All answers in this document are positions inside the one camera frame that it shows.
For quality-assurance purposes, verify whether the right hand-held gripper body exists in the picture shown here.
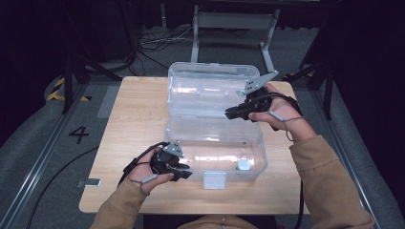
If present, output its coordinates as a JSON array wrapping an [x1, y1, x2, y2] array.
[[236, 70, 280, 117]]

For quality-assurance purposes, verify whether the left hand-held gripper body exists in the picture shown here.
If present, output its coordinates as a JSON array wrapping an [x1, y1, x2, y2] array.
[[149, 140, 185, 182]]

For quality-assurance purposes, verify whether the clear plastic storage box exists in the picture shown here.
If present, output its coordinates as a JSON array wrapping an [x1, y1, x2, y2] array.
[[163, 61, 268, 191]]

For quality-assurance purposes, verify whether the small white round jar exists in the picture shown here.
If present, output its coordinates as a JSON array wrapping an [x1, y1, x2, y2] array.
[[236, 157, 252, 172]]

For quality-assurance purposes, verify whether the person's left hand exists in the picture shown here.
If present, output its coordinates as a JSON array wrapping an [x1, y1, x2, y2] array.
[[126, 148, 175, 194]]

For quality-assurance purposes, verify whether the person's right hand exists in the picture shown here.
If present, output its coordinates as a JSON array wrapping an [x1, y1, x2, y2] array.
[[247, 83, 317, 144]]

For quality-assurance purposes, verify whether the person's torso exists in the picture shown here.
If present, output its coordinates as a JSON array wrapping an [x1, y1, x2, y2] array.
[[176, 214, 259, 229]]

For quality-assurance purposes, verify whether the grey metal stand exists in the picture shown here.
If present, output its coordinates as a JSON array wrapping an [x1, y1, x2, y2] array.
[[190, 4, 281, 73]]

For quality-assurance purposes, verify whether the black tripod stand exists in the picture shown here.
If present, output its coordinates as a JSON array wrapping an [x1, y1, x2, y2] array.
[[285, 53, 335, 122], [61, 47, 123, 115]]

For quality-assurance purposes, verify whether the silver tape piece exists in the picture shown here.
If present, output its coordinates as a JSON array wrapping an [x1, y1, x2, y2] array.
[[75, 177, 102, 189]]

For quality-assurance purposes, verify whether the yellow and black floor tape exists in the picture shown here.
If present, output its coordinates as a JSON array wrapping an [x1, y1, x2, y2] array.
[[47, 76, 93, 103]]

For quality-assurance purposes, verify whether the thin grey lanyard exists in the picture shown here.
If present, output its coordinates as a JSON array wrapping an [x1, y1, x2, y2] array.
[[128, 173, 160, 198], [268, 109, 307, 143]]

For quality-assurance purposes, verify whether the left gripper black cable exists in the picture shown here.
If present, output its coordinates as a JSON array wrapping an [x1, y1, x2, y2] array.
[[117, 141, 170, 187]]

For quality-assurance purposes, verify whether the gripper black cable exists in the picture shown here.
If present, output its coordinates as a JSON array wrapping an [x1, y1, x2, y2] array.
[[261, 92, 305, 229], [117, 141, 170, 187]]

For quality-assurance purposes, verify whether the black floor cable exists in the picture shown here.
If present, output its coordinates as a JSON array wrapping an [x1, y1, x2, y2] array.
[[26, 146, 100, 229]]

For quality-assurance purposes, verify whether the bundle of floor cables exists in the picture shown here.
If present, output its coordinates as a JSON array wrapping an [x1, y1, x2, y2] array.
[[138, 25, 196, 53]]

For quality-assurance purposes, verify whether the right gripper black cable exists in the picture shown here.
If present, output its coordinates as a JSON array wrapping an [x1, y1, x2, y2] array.
[[261, 92, 305, 229]]

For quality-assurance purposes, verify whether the metal floor rail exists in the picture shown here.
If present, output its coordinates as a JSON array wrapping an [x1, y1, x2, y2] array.
[[0, 84, 89, 229], [309, 90, 381, 229]]

